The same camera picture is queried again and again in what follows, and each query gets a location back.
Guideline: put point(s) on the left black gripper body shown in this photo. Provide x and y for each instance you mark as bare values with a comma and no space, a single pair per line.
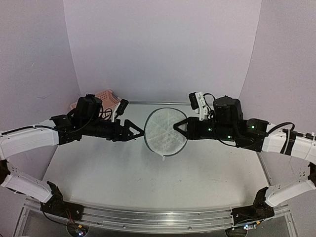
91,128

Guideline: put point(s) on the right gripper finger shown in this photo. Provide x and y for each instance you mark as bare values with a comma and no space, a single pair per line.
186,121
189,135

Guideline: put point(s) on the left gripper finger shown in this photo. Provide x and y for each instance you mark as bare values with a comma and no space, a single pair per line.
131,136
130,125

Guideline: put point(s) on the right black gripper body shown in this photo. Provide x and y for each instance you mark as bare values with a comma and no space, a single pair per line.
220,132

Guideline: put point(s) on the white mesh laundry bag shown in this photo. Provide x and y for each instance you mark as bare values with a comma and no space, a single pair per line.
159,134

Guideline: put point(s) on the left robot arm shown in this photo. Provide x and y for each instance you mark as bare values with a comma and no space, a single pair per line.
52,132

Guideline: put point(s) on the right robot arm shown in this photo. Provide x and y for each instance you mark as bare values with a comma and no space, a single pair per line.
282,138

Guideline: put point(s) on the pink plastic basket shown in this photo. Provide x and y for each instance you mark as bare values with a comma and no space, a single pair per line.
102,104

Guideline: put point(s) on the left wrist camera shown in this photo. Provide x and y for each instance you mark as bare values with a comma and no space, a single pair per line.
119,109

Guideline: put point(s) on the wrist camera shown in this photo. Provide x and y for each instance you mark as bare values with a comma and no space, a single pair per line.
119,109
200,106

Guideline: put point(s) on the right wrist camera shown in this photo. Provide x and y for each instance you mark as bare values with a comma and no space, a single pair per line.
200,106

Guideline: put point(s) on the aluminium front rail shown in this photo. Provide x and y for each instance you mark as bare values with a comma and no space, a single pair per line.
104,221

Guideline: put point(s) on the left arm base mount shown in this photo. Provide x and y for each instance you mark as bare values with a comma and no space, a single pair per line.
58,207

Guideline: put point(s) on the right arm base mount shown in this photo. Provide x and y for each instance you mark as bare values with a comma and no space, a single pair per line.
258,211

